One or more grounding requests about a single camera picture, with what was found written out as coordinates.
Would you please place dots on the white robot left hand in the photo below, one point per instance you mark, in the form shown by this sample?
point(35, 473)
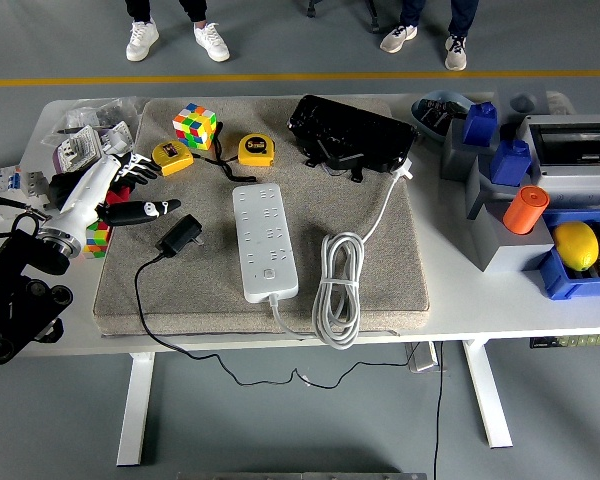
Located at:
point(87, 192)

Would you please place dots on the black plug adapter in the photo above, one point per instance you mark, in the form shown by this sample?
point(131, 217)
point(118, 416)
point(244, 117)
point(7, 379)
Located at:
point(177, 237)

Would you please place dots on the white power strip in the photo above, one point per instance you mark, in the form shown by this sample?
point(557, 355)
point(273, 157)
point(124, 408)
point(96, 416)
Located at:
point(265, 240)

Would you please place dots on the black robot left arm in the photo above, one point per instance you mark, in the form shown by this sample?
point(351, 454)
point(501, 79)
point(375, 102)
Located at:
point(10, 300)

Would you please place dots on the black cloth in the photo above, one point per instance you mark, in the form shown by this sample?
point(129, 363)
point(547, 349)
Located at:
point(62, 192)

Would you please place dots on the red plastic piece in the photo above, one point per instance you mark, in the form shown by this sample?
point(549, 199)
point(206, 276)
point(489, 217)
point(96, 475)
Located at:
point(120, 194)

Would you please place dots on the small colourful puzzle cube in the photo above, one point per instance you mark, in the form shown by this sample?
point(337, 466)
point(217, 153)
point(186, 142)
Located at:
point(96, 245)

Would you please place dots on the white socket module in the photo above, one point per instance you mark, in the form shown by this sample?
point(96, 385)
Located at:
point(115, 140)

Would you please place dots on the white circuit breaker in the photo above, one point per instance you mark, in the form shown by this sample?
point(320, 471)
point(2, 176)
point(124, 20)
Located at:
point(15, 185)

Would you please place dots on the clear plastic bag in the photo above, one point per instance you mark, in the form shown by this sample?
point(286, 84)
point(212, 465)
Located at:
point(85, 115)

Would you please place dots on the yellow tape measure brown label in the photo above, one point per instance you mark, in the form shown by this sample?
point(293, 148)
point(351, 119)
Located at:
point(172, 160)

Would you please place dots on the large colourful puzzle cube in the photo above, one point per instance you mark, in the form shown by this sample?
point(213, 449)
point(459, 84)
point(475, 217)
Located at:
point(195, 125)

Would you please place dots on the grey-brown mat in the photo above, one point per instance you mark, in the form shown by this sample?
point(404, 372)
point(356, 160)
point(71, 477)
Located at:
point(205, 300)

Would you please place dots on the person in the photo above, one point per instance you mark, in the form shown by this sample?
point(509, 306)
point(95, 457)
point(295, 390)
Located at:
point(455, 50)
point(142, 40)

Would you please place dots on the yellow tape measure black label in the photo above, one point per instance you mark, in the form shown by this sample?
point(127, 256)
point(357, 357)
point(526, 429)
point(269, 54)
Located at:
point(256, 150)

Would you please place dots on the white table leg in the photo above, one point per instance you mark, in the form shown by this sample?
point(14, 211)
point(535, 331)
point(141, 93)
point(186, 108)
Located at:
point(135, 410)
point(487, 395)

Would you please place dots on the black plastic case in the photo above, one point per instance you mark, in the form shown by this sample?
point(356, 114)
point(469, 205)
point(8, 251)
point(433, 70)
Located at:
point(350, 130)

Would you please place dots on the black chair base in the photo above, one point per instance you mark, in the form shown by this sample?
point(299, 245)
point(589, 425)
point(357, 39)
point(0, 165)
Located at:
point(374, 22)

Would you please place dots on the blue bowl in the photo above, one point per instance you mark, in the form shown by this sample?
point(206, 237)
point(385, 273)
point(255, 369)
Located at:
point(419, 117)

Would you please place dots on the black binder clips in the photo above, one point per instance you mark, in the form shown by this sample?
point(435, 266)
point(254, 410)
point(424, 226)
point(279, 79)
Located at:
point(440, 112)

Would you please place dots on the grey square block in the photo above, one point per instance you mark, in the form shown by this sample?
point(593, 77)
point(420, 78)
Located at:
point(457, 160)

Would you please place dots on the grey box under table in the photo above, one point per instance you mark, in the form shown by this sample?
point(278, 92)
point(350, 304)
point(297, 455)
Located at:
point(422, 360)

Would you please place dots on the blue plastic block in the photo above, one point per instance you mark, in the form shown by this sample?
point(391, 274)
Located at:
point(510, 165)
point(480, 125)

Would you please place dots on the grey stepped block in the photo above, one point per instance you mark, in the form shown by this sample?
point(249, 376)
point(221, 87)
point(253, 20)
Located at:
point(505, 252)

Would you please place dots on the orange cylinder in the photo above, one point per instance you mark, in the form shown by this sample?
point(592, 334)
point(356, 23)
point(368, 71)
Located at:
point(525, 210)

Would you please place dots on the grey block with round hole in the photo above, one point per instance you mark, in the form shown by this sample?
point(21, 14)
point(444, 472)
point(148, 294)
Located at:
point(522, 102)

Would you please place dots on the beige roll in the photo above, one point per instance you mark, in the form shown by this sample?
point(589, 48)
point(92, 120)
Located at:
point(560, 102)

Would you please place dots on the blue plastic bin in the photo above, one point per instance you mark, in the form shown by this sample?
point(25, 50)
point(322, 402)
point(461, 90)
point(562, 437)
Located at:
point(560, 285)

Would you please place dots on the yellow lemon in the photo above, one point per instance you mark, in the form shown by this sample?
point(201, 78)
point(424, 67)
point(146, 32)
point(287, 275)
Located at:
point(575, 245)

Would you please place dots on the table control panel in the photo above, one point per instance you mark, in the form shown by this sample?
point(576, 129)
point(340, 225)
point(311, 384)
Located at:
point(555, 342)

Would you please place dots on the grey electrical enclosure box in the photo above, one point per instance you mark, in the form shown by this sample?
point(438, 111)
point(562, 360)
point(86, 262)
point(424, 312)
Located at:
point(570, 175)

